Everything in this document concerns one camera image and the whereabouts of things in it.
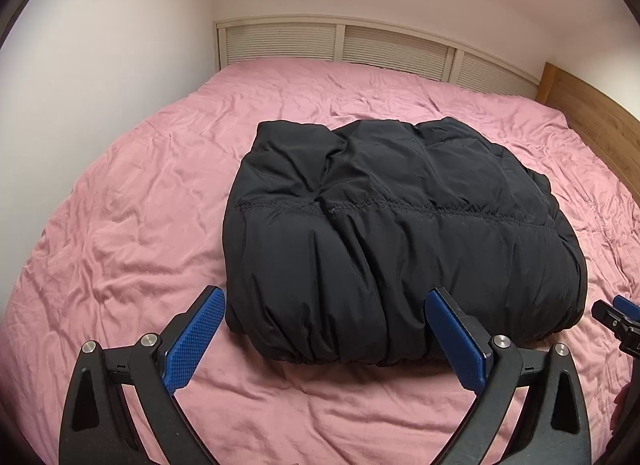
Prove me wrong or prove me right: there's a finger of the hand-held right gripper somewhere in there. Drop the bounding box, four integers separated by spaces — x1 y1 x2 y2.
591 295 640 341

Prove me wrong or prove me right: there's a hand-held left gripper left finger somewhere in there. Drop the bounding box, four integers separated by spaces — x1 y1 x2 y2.
59 285 228 465

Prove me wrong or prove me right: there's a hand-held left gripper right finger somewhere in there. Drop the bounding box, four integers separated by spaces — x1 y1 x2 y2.
425 287 593 465

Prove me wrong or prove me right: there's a black puffer jacket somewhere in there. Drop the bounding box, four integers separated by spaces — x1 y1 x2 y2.
222 116 588 366

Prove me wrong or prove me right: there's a person's right hand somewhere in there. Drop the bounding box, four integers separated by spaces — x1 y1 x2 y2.
612 385 632 433

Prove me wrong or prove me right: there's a pink bed sheet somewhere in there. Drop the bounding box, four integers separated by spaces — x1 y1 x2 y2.
0 56 640 465

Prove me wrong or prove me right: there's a wooden side panel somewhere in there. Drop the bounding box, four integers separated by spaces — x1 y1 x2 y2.
537 62 640 166

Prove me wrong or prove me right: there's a white slatted headboard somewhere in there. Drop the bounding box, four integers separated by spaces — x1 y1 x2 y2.
214 15 543 102

